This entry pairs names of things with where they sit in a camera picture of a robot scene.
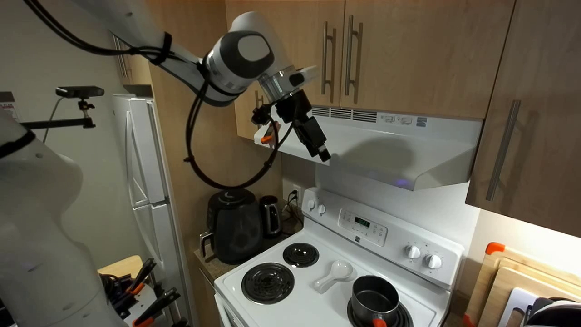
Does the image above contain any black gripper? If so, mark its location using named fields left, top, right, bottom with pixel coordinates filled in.
left=276, top=90, right=334, bottom=164

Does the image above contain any white range hood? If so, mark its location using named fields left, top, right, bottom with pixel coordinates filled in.
left=252, top=106, right=486, bottom=193

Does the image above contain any black mug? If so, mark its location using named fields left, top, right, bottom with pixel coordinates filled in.
left=257, top=195, right=285, bottom=240

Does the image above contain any small black coil burner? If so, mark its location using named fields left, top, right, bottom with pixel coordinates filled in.
left=281, top=242, right=321, bottom=269

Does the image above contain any tall wooden side panel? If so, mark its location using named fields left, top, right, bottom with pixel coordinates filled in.
left=147, top=0, right=286, bottom=293

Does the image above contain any white electric stove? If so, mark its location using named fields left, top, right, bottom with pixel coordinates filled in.
left=212, top=188, right=468, bottom=327

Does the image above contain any black kettle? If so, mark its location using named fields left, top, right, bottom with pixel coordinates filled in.
left=205, top=188, right=265, bottom=266

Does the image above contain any white spoon rest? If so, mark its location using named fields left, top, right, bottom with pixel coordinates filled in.
left=312, top=260, right=357, bottom=297

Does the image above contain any short two-door wooden cabinet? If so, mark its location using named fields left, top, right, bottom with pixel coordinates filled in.
left=283, top=0, right=515, bottom=122

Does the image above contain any white fridge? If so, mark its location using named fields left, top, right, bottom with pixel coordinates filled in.
left=110, top=93, right=194, bottom=327

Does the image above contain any wooden base cabinet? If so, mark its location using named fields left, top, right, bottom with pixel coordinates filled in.
left=190, top=244, right=223, bottom=327

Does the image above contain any wooden board orange grip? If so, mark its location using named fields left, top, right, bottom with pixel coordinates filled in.
left=461, top=240, right=581, bottom=327

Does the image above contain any black orange stand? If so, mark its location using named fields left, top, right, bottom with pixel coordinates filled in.
left=98, top=257, right=183, bottom=327

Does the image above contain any plain wooden cutting board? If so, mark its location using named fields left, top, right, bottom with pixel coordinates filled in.
left=492, top=266, right=581, bottom=327

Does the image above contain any dark frying pan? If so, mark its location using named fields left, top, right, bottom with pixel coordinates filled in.
left=522, top=297, right=581, bottom=327

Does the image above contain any white wall outlet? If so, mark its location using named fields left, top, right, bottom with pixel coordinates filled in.
left=281, top=180, right=305, bottom=211

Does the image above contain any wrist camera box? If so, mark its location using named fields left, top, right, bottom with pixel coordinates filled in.
left=283, top=64, right=321, bottom=90

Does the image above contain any single-door wooden wall cabinet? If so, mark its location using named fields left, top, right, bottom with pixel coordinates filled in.
left=223, top=0, right=288, bottom=144

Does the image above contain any long steel cabinet handle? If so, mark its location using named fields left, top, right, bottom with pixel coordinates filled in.
left=343, top=15, right=364, bottom=99
left=484, top=99, right=522, bottom=204
left=319, top=21, right=337, bottom=106

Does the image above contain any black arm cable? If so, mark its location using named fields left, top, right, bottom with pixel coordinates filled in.
left=23, top=0, right=297, bottom=193

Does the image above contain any dark pot orange handle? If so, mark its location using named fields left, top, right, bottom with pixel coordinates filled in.
left=348, top=275, right=403, bottom=327

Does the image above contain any black stereo camera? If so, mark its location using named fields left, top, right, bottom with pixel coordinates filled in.
left=54, top=84, right=105, bottom=100

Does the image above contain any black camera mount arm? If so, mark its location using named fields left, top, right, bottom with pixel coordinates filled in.
left=19, top=99, right=98, bottom=131

